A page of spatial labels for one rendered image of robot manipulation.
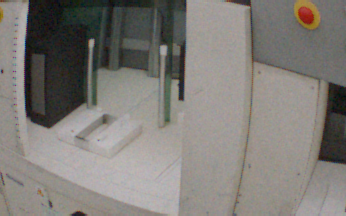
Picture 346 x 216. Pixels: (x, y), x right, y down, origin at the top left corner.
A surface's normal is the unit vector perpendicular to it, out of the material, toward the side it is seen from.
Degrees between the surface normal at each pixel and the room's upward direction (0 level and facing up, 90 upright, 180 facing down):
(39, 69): 90
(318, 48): 90
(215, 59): 90
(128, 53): 90
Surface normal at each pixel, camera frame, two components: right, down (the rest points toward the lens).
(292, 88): -0.42, 0.34
